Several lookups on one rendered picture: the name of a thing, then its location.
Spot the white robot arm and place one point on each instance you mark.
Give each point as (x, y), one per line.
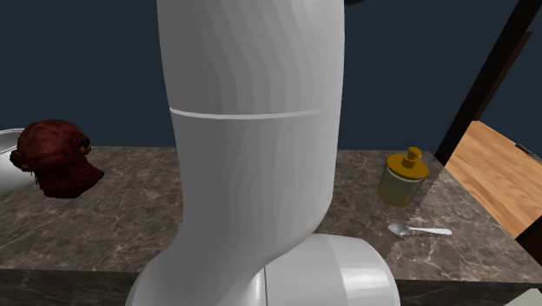
(254, 169)

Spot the yellow soap dispenser jar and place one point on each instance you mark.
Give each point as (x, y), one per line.
(400, 182)

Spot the white spoon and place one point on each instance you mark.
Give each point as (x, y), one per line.
(413, 230)

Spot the dark red creature head figure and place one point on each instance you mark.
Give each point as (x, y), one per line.
(55, 161)

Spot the white bowl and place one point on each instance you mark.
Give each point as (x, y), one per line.
(8, 169)

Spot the wooden door with dark frame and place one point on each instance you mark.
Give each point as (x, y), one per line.
(495, 178)

